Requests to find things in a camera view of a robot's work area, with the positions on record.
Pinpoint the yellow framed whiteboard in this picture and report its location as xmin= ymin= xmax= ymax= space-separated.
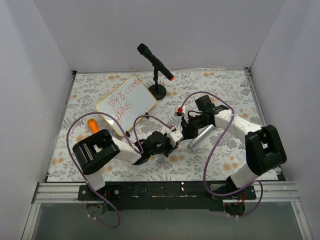
xmin=95 ymin=74 xmax=158 ymax=137

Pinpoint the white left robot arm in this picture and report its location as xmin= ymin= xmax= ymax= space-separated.
xmin=72 ymin=129 xmax=183 ymax=200

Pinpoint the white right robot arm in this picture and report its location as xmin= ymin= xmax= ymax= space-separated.
xmin=175 ymin=94 xmax=287 ymax=199

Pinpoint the floral patterned table mat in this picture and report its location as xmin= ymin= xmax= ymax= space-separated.
xmin=45 ymin=69 xmax=264 ymax=182

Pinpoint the silver microphone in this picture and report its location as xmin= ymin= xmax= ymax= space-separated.
xmin=187 ymin=124 xmax=216 ymax=149

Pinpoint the black round microphone stand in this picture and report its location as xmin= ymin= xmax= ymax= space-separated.
xmin=148 ymin=67 xmax=167 ymax=100

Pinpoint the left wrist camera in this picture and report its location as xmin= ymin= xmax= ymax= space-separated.
xmin=167 ymin=126 xmax=184 ymax=147

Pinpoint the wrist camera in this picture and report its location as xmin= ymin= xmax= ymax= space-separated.
xmin=174 ymin=105 xmax=189 ymax=122
xmin=167 ymin=126 xmax=184 ymax=147

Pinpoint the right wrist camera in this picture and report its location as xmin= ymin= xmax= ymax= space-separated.
xmin=174 ymin=105 xmax=189 ymax=122

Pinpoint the wire whiteboard easel stand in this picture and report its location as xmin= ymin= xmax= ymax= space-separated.
xmin=125 ymin=112 xmax=150 ymax=137

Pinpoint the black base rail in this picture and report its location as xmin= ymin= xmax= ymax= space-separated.
xmin=77 ymin=180 xmax=231 ymax=212

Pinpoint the black microphone orange ring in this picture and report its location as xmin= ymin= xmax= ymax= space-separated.
xmin=136 ymin=43 xmax=175 ymax=82

